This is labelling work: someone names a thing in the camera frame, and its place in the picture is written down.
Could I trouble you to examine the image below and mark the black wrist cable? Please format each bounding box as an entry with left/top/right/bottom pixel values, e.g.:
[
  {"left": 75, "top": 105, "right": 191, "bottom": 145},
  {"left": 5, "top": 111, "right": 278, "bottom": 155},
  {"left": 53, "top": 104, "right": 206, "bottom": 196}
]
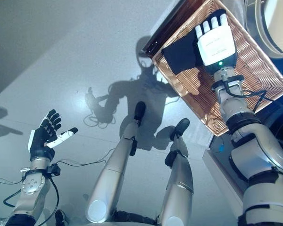
[
  {"left": 223, "top": 79, "right": 275, "bottom": 114},
  {"left": 3, "top": 176, "right": 60, "bottom": 226}
]

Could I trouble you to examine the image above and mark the round glass washing machine door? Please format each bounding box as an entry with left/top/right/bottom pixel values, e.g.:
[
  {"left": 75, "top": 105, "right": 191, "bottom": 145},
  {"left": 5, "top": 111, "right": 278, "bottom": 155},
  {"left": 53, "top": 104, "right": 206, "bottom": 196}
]
[{"left": 242, "top": 0, "right": 283, "bottom": 57}]

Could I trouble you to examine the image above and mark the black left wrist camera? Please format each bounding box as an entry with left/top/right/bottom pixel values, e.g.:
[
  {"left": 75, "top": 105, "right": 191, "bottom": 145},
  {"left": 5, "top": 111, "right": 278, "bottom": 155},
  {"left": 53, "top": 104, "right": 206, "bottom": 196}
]
[{"left": 46, "top": 164, "right": 61, "bottom": 178}]

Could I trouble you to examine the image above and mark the white cabinet side panel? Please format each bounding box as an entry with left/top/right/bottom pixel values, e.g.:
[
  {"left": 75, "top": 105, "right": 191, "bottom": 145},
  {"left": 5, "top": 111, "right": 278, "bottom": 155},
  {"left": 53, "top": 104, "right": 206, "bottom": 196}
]
[{"left": 202, "top": 150, "right": 245, "bottom": 209}]

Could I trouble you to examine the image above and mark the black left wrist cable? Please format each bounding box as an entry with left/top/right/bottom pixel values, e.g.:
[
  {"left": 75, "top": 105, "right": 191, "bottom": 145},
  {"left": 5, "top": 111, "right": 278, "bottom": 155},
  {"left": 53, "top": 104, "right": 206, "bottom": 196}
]
[{"left": 3, "top": 176, "right": 60, "bottom": 226}]

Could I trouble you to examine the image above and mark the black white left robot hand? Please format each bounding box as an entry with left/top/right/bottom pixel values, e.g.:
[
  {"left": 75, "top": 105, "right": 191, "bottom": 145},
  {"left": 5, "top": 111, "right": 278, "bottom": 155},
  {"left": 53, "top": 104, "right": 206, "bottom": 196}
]
[{"left": 27, "top": 109, "right": 79, "bottom": 162}]

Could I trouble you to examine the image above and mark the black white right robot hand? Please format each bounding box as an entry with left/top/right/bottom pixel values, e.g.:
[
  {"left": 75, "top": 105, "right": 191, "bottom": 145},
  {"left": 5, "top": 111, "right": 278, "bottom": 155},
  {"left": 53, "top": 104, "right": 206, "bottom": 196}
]
[{"left": 194, "top": 8, "right": 239, "bottom": 74}]

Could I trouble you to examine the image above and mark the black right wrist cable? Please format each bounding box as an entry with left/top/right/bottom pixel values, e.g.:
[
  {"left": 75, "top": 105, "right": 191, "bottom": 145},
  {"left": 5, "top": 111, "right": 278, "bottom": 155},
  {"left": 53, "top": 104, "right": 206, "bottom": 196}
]
[{"left": 223, "top": 79, "right": 275, "bottom": 114}]

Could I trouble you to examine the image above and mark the rectangular wicker laundry basket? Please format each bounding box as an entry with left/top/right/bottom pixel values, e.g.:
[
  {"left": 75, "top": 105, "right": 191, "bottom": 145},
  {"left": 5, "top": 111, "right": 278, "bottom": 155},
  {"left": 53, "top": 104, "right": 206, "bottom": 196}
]
[{"left": 152, "top": 0, "right": 283, "bottom": 137}]

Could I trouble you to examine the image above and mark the black garment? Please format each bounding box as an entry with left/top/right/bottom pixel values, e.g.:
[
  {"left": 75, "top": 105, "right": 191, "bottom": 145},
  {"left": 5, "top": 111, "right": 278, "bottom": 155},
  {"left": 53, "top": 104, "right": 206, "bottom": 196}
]
[{"left": 161, "top": 35, "right": 203, "bottom": 75}]

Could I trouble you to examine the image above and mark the silver right robot leg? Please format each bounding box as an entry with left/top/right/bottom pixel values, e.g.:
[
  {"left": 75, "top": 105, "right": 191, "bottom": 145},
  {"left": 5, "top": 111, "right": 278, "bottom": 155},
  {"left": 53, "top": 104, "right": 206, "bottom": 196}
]
[{"left": 159, "top": 118, "right": 195, "bottom": 226}]

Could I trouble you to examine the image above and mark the thin black floor cable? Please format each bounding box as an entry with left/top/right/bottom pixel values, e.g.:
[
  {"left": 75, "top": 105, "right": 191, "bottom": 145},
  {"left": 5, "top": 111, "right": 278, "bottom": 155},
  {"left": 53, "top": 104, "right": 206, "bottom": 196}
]
[{"left": 0, "top": 153, "right": 110, "bottom": 186}]

